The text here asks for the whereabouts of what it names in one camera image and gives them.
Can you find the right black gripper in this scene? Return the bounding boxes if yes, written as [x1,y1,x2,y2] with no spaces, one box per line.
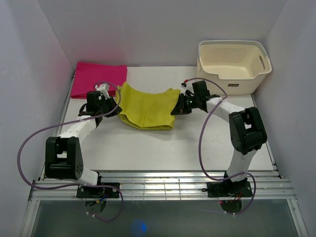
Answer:
[170,93,199,116]

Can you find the yellow-green trousers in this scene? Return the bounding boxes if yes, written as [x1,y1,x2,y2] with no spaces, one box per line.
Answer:
[116,82,181,130]

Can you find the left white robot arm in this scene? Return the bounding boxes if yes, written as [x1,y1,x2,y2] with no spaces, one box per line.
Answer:
[45,89,122,198]

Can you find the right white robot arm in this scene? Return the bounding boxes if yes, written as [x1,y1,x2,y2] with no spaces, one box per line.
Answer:
[171,78,267,198]

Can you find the folded pink trousers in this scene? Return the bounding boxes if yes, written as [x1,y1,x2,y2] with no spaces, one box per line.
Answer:
[71,62,127,99]

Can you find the cream perforated plastic basket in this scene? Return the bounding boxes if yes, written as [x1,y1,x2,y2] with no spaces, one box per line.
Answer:
[196,40,272,95]

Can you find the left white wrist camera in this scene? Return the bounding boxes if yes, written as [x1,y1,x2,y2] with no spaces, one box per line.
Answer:
[95,83,110,98]

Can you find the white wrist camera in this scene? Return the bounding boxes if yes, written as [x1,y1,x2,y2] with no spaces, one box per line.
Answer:
[95,83,110,98]
[181,80,194,94]

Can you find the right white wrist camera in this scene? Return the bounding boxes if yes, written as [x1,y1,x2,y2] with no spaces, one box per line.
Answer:
[181,80,194,94]

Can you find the aluminium rail frame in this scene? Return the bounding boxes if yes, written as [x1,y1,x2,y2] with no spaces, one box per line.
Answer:
[21,170,308,237]

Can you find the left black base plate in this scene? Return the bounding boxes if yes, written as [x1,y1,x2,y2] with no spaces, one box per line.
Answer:
[76,182,120,214]

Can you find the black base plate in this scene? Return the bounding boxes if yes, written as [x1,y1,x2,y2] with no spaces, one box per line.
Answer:
[76,182,120,214]
[201,178,255,215]

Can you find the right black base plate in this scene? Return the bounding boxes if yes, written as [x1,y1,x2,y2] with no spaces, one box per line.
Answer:
[201,178,255,215]

